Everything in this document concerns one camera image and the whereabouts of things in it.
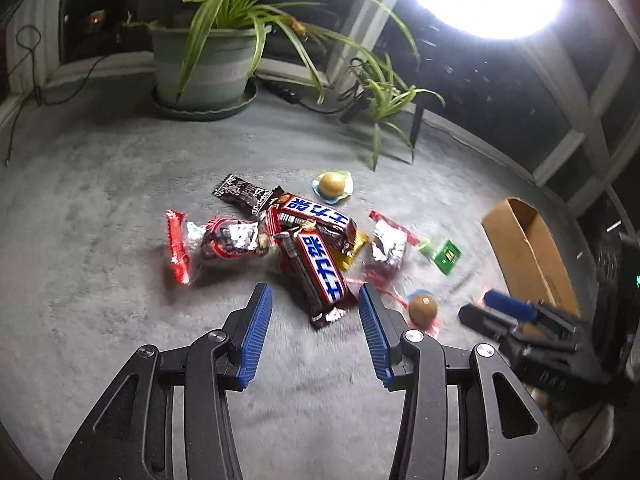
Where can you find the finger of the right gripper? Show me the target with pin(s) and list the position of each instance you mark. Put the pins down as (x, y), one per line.
(521, 310)
(492, 326)

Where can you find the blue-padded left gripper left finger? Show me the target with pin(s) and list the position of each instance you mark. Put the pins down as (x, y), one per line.
(128, 433)

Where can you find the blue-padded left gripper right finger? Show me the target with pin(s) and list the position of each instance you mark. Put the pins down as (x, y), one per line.
(503, 434)

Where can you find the brown jelly cup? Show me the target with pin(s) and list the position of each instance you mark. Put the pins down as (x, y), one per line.
(423, 310)

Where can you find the small green candy packet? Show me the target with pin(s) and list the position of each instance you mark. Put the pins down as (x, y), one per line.
(445, 257)

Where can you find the red clear snack packet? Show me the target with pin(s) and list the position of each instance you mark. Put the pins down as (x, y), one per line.
(389, 245)

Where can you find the yellow candy wrapper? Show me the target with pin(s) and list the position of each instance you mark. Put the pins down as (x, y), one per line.
(344, 260)

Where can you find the Snickers bar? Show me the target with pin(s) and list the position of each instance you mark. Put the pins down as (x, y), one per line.
(306, 254)
(337, 229)

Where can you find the yellow jelly cup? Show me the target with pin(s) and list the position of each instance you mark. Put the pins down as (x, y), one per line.
(333, 186)

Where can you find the red clear dates packet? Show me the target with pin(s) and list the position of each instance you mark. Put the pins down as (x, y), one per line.
(219, 240)

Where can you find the dark brown chocolate packet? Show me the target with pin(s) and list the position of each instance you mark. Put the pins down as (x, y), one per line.
(249, 197)

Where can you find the white knit gloved right hand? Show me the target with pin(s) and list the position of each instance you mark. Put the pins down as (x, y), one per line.
(585, 431)

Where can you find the open cardboard box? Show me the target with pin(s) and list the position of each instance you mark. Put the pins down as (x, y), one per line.
(529, 259)

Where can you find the small spider plant offshoot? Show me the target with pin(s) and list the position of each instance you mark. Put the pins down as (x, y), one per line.
(385, 96)

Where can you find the large potted spider plant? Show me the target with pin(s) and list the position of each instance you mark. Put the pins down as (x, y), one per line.
(207, 53)

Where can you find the black ring light tripod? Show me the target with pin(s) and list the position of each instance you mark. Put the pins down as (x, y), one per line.
(361, 103)

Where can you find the black inline cable switch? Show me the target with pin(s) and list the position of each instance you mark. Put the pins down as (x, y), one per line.
(282, 92)

